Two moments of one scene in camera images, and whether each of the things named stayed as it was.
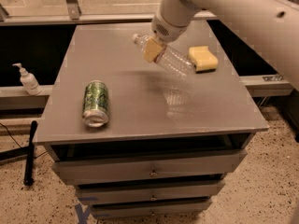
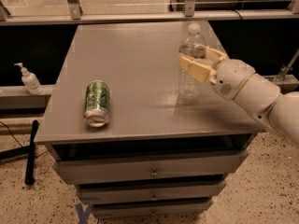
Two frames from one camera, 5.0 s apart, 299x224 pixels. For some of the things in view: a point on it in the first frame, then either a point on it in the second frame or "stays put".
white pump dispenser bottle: x=29 y=81 stays put
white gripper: x=168 y=31 → x=233 y=77
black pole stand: x=27 y=151 stays put
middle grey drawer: x=104 y=194 stays put
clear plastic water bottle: x=168 y=59 → x=191 y=88
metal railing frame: x=72 y=14 stays put
